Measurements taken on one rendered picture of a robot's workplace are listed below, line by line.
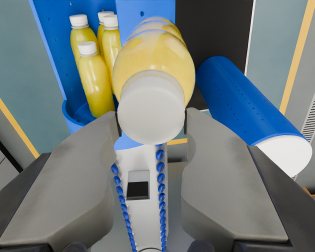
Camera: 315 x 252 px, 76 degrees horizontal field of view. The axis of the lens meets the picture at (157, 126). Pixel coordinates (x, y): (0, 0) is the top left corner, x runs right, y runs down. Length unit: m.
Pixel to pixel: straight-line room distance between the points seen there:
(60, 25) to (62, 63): 0.08
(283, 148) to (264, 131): 0.09
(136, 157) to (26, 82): 1.32
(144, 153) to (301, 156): 0.62
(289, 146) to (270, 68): 1.15
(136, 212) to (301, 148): 0.88
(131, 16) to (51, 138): 1.99
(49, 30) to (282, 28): 1.62
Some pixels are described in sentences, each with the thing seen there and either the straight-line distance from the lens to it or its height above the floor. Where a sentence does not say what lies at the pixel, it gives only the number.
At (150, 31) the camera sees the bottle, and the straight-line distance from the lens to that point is 0.17.
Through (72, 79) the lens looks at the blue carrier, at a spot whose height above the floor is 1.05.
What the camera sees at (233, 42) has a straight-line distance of 1.57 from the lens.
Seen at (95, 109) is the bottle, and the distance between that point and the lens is 0.54.
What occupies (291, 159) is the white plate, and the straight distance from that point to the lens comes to 0.95.
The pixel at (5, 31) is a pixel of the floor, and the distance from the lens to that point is 1.88.
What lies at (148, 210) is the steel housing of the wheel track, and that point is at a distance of 1.25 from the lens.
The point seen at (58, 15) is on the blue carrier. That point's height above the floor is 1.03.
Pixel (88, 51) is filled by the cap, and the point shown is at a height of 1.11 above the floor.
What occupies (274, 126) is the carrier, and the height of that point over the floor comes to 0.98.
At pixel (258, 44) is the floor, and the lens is 1.82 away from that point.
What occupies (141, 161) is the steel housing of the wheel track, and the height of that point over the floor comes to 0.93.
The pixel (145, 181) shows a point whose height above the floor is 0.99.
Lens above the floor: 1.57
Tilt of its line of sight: 53 degrees down
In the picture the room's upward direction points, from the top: 176 degrees clockwise
